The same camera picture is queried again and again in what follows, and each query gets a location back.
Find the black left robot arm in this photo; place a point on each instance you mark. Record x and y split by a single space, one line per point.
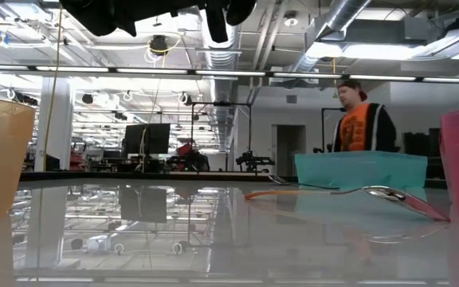
102 14

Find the background black robot arm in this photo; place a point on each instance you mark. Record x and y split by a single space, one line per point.
197 161
253 161

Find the long ceiling light strip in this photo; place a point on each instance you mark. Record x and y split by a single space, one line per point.
229 73

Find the red chair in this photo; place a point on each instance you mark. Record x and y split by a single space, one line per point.
184 149

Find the black monitor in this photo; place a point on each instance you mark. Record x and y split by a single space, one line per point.
150 139

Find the pile of spoons on table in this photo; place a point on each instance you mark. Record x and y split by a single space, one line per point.
165 174

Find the person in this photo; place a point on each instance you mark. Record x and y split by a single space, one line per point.
363 127

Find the white pillar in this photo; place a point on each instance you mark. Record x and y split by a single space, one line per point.
64 119

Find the teal plastic tray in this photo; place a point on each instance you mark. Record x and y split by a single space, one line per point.
357 169

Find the dark cabinets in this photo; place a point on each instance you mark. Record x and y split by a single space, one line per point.
420 143

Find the ribbed silver ventilation duct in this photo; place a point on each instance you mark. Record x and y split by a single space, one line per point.
221 56

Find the black ceiling camera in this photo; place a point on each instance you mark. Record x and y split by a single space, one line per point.
158 44

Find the black frame stand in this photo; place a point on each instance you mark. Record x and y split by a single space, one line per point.
325 119
221 104

